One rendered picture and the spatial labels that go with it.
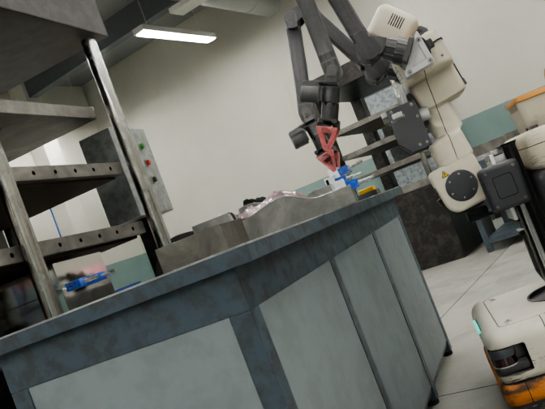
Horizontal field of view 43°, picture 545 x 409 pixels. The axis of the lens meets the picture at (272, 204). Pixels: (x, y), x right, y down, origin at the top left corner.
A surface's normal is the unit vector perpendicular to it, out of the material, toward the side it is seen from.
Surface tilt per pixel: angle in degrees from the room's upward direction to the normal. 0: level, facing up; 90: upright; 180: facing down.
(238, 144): 90
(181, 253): 90
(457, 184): 90
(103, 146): 90
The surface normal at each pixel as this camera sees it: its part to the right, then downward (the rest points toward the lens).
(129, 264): 0.80, -0.33
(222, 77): -0.48, 0.15
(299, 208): -0.05, -0.03
